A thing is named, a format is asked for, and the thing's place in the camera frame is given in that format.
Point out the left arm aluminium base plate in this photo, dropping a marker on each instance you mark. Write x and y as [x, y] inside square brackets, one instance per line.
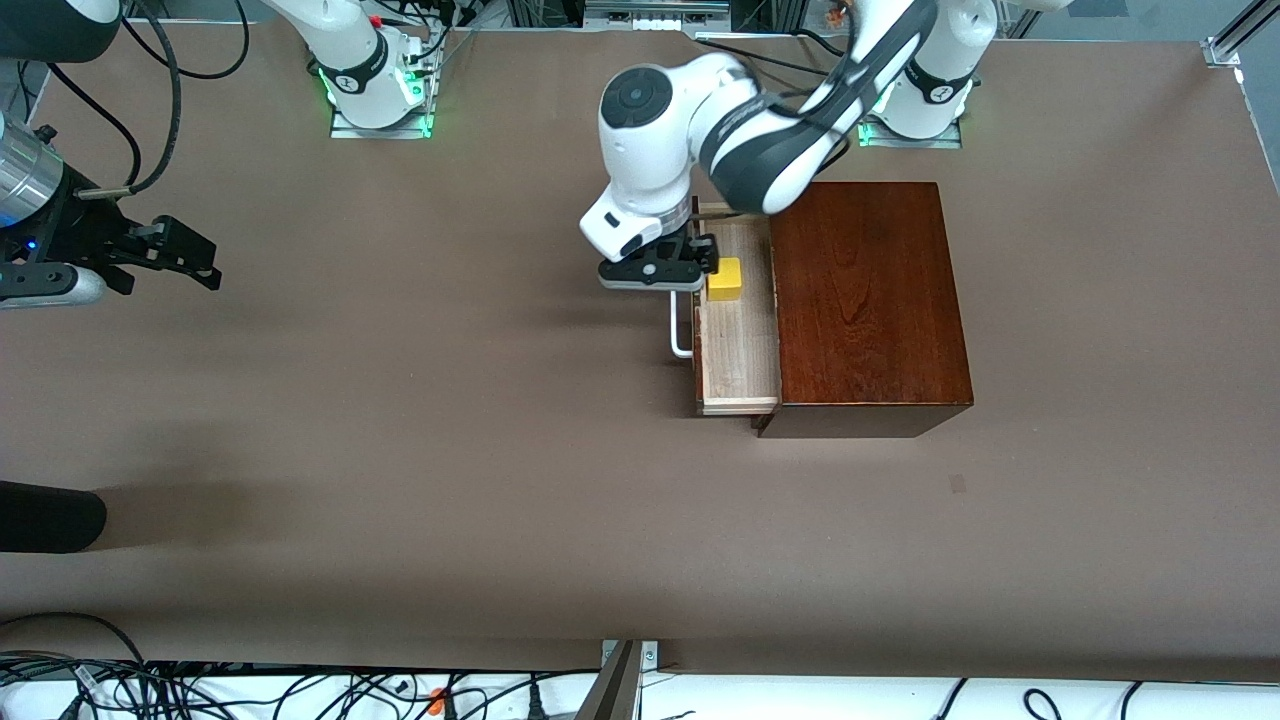
[920, 143]

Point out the small aluminium bracket plate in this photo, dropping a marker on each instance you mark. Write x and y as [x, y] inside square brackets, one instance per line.
[650, 655]

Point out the dark brown wooden cabinet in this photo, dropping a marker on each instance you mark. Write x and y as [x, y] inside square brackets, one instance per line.
[870, 320]

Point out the yellow block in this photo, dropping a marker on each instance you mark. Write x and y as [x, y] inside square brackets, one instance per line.
[725, 282]

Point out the dark grey mounting bar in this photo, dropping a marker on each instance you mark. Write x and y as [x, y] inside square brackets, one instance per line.
[612, 695]

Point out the black cylinder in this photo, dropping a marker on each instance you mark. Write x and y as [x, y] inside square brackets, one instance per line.
[50, 515]

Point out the aluminium profile post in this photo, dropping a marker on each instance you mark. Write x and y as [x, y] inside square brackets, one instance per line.
[1235, 35]

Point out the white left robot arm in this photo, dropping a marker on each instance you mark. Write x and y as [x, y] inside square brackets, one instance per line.
[650, 150]

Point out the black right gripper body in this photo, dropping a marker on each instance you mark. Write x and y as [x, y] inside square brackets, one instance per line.
[78, 232]

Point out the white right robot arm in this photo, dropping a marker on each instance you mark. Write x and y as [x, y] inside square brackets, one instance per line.
[360, 60]

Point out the right arm aluminium base plate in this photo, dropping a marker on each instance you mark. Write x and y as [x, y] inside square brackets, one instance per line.
[380, 133]

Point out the grey power strip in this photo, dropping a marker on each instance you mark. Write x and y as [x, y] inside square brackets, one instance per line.
[660, 12]

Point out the light wood drawer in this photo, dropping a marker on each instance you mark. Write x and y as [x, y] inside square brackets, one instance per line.
[740, 350]

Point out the brown table cover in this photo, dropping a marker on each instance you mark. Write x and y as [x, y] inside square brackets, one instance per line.
[500, 450]

